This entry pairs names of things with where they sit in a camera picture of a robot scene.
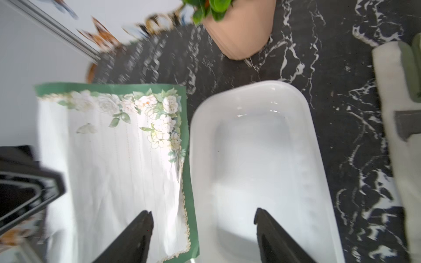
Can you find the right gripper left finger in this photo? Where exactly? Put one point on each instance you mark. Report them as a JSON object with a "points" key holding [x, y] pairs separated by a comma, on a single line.
{"points": [[133, 244]]}

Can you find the potted green plant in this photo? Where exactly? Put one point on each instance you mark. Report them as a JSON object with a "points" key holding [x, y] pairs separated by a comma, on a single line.
{"points": [[239, 28]]}

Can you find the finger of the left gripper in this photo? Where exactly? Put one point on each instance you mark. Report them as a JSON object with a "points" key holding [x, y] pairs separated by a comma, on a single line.
{"points": [[26, 187]]}

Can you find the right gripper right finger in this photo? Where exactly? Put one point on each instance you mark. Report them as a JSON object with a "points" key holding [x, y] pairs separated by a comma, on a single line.
{"points": [[275, 244]]}

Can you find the white storage box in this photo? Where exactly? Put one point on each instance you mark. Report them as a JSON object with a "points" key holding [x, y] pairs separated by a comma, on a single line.
{"points": [[255, 147]]}

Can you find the green floral bordered paper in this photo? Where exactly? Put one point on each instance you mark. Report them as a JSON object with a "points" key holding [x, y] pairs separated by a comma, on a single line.
{"points": [[121, 149]]}

